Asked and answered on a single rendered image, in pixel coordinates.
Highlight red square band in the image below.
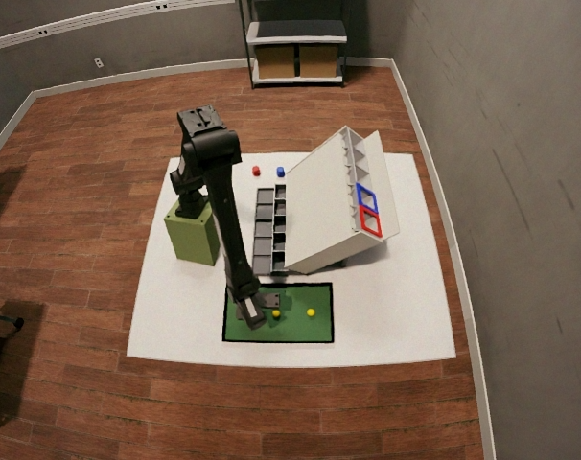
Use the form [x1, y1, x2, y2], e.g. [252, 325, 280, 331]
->
[359, 205, 383, 238]

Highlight blue funnel band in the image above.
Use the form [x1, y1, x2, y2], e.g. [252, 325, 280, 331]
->
[356, 183, 379, 215]

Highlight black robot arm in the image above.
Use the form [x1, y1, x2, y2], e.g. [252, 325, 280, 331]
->
[169, 104, 281, 331]

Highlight large white panel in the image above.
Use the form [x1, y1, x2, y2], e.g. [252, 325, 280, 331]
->
[251, 126, 401, 276]

